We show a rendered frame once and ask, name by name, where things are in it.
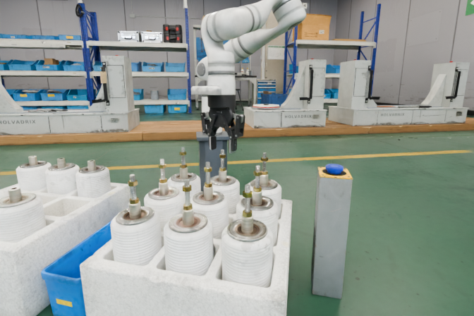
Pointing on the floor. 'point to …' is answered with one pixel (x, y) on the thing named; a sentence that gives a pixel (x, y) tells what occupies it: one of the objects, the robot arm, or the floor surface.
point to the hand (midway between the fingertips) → (222, 146)
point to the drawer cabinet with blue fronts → (264, 88)
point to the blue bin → (72, 275)
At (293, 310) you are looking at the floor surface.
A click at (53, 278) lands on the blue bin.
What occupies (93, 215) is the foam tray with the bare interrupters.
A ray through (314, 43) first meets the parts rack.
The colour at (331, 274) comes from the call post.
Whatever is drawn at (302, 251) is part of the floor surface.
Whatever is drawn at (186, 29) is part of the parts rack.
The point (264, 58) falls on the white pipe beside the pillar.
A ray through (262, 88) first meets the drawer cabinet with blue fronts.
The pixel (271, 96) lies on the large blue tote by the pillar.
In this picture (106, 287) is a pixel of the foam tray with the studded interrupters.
